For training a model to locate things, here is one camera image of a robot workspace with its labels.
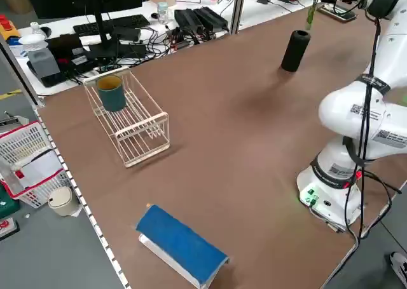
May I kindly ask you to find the black cylindrical vase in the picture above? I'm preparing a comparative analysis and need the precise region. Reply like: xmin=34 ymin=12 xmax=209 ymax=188
xmin=280 ymin=29 xmax=311 ymax=73

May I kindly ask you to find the red flower bouquet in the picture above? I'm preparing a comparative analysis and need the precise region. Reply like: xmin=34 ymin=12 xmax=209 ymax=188
xmin=305 ymin=0 xmax=319 ymax=30

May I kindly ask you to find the aluminium frame post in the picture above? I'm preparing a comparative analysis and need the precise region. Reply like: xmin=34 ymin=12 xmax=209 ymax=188
xmin=0 ymin=34 xmax=45 ymax=108
xmin=230 ymin=0 xmax=247 ymax=34

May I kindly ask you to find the grey box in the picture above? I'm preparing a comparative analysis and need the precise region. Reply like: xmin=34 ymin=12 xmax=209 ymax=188
xmin=27 ymin=47 xmax=61 ymax=79

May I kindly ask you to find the white basket with red rim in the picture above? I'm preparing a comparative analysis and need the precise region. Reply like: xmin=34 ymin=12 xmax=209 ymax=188
xmin=0 ymin=120 xmax=72 ymax=209

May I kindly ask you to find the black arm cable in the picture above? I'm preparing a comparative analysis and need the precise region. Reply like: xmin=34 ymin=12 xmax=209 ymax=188
xmin=345 ymin=14 xmax=403 ymax=239

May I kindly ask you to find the red button box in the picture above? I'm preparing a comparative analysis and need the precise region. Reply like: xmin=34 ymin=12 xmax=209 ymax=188
xmin=0 ymin=217 xmax=20 ymax=239

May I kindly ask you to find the black keyboard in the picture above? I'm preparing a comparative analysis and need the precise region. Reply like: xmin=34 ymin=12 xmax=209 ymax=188
xmin=72 ymin=14 xmax=151 ymax=37

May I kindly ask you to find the person's shoe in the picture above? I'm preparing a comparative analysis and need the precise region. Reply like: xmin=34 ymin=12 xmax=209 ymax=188
xmin=389 ymin=251 xmax=407 ymax=286

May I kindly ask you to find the small white bin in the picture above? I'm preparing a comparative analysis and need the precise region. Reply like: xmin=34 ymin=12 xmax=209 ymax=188
xmin=47 ymin=186 xmax=80 ymax=217

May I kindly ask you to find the clear water bottle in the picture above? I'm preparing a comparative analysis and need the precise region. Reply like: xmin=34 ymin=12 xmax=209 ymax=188
xmin=157 ymin=1 xmax=169 ymax=25

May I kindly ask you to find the black desk cable tangle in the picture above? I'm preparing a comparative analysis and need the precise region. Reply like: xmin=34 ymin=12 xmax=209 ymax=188
xmin=63 ymin=25 xmax=230 ymax=80

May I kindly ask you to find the white wire basket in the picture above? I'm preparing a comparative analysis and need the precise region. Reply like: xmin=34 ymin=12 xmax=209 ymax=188
xmin=83 ymin=70 xmax=171 ymax=168

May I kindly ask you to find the teal cup with yellow inside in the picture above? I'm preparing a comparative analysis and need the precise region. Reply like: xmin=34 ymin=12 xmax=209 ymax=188
xmin=96 ymin=75 xmax=127 ymax=112

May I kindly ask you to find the black monitor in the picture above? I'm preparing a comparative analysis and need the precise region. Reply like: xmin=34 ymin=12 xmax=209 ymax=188
xmin=24 ymin=0 xmax=147 ymax=60

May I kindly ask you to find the black power adapter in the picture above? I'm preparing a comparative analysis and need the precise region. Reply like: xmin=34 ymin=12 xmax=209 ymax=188
xmin=193 ymin=6 xmax=230 ymax=29
xmin=174 ymin=8 xmax=204 ymax=32

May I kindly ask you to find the green box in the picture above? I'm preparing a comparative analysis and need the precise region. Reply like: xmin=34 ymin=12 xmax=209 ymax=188
xmin=0 ymin=187 xmax=20 ymax=220

